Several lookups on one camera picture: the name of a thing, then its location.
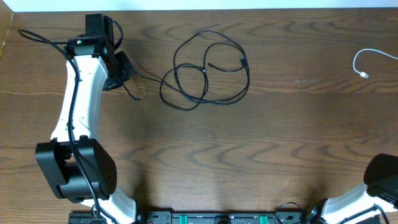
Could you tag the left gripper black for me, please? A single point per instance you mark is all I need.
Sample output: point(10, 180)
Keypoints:
point(125, 70)

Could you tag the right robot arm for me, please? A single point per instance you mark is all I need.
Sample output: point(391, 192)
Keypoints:
point(376, 195)

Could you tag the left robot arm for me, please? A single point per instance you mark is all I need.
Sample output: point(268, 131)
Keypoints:
point(74, 163)

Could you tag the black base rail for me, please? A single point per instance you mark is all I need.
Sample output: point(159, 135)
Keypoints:
point(167, 217)

